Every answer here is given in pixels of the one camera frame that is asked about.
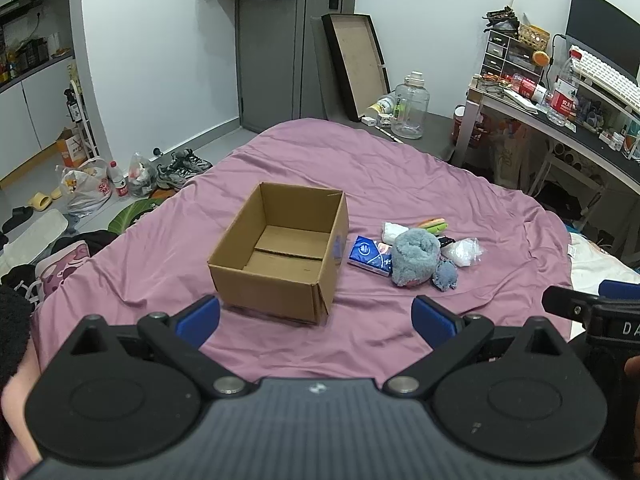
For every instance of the grey sneakers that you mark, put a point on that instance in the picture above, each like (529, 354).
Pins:
(183, 166)

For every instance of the burger plush toy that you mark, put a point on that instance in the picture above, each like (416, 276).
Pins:
(434, 226)

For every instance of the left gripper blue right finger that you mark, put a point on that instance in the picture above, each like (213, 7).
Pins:
(434, 323)

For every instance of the grey-blue plush toy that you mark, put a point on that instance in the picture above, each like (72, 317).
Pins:
(415, 254)

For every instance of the red cap bottle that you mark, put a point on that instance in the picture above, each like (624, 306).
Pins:
(118, 178)

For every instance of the white blanket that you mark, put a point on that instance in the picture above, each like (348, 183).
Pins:
(590, 265)

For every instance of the black monitor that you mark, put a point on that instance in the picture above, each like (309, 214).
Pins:
(606, 30)

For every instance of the black white plush toy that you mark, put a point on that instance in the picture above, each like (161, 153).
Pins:
(445, 243)

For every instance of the black framed cork board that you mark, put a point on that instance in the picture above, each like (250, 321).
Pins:
(357, 60)

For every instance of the denim fabric heart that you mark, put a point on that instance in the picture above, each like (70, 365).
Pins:
(445, 276)

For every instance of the large clear plastic jug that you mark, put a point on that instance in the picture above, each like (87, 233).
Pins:
(411, 107)

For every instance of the yellow slipper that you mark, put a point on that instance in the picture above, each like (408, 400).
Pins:
(42, 201)

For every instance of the clear water bottle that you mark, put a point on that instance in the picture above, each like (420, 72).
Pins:
(563, 99)

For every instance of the grey door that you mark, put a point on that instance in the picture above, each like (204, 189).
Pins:
(282, 68)

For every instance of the white plastic shopping bag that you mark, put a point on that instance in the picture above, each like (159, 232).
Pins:
(85, 189)

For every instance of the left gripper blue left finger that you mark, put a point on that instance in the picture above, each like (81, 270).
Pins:
(196, 323)

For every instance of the brown cardboard box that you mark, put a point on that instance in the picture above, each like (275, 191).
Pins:
(282, 253)

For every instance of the pink bed sheet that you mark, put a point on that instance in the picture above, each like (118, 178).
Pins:
(161, 263)

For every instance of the small drawer organizer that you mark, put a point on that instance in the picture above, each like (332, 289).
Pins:
(506, 57)

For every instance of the white keyboard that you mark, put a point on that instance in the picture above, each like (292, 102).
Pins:
(591, 69)

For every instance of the white rolled cloth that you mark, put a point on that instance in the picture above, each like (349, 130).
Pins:
(390, 231)

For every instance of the white stuffing plastic bag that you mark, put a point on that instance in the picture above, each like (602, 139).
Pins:
(463, 253)

